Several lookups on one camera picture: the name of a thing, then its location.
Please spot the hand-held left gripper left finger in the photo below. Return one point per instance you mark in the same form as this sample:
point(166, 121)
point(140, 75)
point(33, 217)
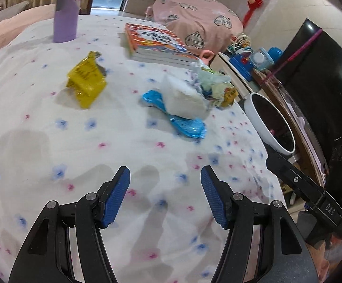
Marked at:
point(116, 196)

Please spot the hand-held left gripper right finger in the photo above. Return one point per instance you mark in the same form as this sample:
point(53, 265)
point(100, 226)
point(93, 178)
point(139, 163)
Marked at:
point(213, 197)

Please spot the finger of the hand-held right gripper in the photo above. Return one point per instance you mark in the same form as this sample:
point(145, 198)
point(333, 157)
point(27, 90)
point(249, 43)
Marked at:
point(300, 182)

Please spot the white bin with black bag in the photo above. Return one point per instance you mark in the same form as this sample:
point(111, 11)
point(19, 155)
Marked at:
point(260, 123)

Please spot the blue foil wrapper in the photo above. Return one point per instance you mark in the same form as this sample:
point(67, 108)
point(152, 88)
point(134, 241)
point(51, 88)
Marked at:
point(188, 126)

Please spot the white tissue pack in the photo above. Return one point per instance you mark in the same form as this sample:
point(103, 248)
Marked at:
point(182, 98)

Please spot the pale wrappers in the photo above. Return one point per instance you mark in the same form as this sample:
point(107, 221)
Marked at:
point(215, 84)

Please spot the yellow wrapper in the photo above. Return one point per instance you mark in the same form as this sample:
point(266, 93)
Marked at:
point(85, 79)

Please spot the television stand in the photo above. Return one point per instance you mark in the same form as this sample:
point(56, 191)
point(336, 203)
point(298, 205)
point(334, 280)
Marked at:
point(303, 141)

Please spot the black television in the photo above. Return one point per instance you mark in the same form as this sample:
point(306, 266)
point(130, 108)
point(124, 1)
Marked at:
point(324, 88)

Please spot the pink stick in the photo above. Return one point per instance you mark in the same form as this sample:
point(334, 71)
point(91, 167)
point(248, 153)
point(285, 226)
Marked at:
point(294, 54)

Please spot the blue toy box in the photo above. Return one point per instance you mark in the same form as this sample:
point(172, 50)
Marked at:
point(249, 63)

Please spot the blue spiky ball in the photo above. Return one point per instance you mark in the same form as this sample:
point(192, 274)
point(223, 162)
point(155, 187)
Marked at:
point(275, 54)

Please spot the colourful wheel toy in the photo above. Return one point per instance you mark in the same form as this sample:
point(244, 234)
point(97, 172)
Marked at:
point(240, 42)

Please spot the thick orange book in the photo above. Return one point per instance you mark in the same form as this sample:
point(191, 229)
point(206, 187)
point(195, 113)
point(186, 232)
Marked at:
point(156, 42)

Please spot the pink heart-print cover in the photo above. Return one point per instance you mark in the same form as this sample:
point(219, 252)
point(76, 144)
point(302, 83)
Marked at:
point(194, 14)

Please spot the purple insulated tumbler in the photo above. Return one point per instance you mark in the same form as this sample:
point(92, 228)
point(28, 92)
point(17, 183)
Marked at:
point(66, 14)

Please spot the pink sofa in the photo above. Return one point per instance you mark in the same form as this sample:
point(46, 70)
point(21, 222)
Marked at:
point(15, 23)

